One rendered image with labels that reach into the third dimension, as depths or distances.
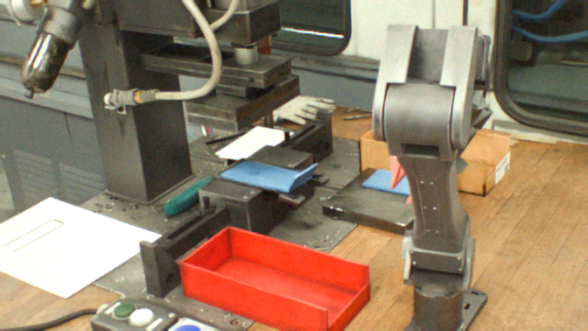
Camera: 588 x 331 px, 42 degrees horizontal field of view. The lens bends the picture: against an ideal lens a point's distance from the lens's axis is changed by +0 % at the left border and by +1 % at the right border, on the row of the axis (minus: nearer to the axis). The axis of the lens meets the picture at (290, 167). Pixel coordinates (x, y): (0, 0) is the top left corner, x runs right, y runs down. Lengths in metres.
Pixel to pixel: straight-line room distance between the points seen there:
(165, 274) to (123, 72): 0.38
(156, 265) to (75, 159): 1.73
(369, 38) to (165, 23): 0.73
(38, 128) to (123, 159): 1.54
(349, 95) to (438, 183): 1.07
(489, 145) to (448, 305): 0.54
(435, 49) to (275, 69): 0.43
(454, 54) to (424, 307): 0.36
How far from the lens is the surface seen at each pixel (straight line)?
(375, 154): 1.44
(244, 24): 1.16
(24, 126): 3.02
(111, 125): 1.41
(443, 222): 0.91
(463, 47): 0.78
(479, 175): 1.37
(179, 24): 1.22
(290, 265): 1.16
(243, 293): 1.07
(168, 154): 1.44
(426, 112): 0.76
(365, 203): 1.32
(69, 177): 2.90
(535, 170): 1.50
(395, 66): 0.79
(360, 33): 1.86
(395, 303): 1.11
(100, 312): 1.11
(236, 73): 1.20
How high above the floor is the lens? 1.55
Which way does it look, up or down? 25 degrees down
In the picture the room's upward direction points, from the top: 4 degrees counter-clockwise
